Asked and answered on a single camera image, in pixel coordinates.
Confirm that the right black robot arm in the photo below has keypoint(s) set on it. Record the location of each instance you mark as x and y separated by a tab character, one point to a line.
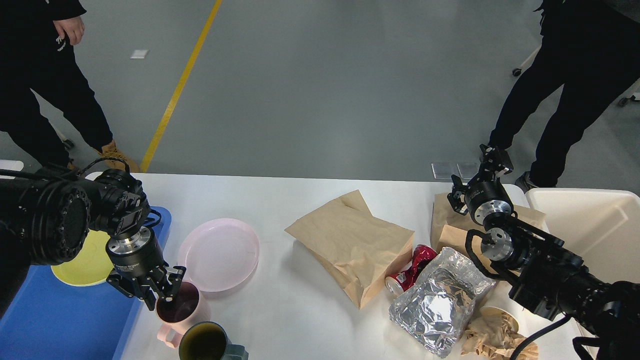
545	278

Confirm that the pink plate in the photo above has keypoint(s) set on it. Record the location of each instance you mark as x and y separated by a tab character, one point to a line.
220	254

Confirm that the white side table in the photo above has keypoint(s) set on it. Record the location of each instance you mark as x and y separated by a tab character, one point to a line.
11	165

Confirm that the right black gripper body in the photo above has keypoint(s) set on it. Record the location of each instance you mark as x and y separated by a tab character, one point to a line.
486	200

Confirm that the dark green mug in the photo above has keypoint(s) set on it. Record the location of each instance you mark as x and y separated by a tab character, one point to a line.
207	340

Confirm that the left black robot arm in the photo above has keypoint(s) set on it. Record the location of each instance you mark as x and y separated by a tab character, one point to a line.
45	218

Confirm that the blue plastic tray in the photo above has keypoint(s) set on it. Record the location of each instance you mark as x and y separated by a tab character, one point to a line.
51	320

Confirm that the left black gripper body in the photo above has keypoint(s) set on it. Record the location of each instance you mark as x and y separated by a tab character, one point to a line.
137	256

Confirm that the white office chair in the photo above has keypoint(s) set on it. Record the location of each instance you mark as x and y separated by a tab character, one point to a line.
632	94

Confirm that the pink mug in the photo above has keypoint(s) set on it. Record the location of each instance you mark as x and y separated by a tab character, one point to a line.
188	308

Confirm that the paper cup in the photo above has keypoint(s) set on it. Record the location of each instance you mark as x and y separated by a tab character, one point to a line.
500	317

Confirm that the white plastic bin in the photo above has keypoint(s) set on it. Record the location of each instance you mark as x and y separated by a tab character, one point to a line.
601	226

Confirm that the large brown paper bag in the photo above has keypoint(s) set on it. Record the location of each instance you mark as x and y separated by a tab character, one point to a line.
356	248

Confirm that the crumpled aluminium foil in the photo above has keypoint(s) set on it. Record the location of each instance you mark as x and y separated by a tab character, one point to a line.
437	308

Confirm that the crumpled brown paper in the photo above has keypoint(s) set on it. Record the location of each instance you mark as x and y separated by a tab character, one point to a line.
489	341

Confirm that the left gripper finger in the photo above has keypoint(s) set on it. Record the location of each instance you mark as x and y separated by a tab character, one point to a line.
138	286
169	282

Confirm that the crushed red soda can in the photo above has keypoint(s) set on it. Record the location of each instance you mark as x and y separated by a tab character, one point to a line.
400	282

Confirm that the brown paper bag right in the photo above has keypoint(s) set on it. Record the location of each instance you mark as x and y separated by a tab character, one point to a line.
449	229

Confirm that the person in black walking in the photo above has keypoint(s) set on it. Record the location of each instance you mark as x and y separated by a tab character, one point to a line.
590	49

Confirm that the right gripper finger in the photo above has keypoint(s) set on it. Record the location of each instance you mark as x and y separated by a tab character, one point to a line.
456	196
494	163

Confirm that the person in black left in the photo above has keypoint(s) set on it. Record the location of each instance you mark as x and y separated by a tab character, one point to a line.
37	60

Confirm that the yellow plate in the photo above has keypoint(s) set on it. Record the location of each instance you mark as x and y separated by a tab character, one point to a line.
90	267

